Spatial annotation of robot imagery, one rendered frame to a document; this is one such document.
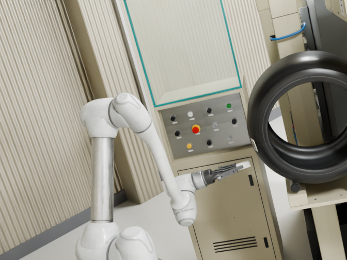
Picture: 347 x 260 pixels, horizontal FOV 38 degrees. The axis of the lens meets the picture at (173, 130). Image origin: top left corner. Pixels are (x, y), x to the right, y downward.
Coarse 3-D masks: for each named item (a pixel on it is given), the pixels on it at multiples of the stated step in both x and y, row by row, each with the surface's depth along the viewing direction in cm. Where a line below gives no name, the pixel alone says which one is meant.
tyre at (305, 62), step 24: (264, 72) 239; (288, 72) 218; (312, 72) 215; (336, 72) 214; (264, 96) 222; (264, 120) 225; (264, 144) 228; (288, 144) 256; (336, 144) 252; (288, 168) 230; (312, 168) 231; (336, 168) 226
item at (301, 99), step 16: (272, 0) 247; (288, 0) 245; (272, 16) 249; (288, 16) 248; (288, 32) 250; (288, 48) 253; (304, 48) 252; (288, 96) 261; (304, 96) 259; (304, 112) 262; (304, 128) 264; (320, 128) 264; (304, 144) 267; (320, 208) 277; (320, 224) 280; (336, 224) 279; (320, 240) 283; (336, 240) 282; (336, 256) 285
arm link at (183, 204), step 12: (144, 132) 221; (156, 144) 229; (156, 156) 231; (168, 168) 232; (168, 180) 232; (168, 192) 235; (180, 192) 235; (180, 204) 236; (192, 204) 239; (180, 216) 236; (192, 216) 236
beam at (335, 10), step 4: (328, 0) 226; (332, 0) 214; (336, 0) 202; (344, 0) 184; (328, 4) 229; (332, 4) 217; (336, 4) 204; (344, 4) 185; (328, 8) 232; (332, 8) 220; (336, 8) 207; (344, 8) 185; (336, 12) 210; (340, 12) 198; (344, 12) 187; (340, 16) 200; (344, 20) 193
